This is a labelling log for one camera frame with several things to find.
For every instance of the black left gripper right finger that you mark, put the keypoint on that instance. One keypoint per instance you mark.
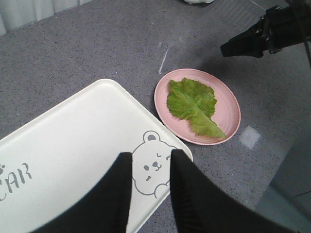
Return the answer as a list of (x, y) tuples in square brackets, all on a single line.
[(199, 206)]

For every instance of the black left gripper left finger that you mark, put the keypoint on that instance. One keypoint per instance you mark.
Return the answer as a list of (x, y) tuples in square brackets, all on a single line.
[(104, 209)]

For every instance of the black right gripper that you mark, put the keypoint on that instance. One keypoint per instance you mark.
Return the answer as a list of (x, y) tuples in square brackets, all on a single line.
[(277, 29)]

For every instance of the pink round plate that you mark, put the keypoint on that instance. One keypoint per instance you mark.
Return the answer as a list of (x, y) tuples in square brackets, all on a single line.
[(227, 114)]

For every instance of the green lettuce leaf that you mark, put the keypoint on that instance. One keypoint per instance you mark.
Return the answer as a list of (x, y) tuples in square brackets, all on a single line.
[(195, 102)]

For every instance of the cream bear serving tray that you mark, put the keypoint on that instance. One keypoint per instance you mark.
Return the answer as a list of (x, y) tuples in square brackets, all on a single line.
[(49, 164)]

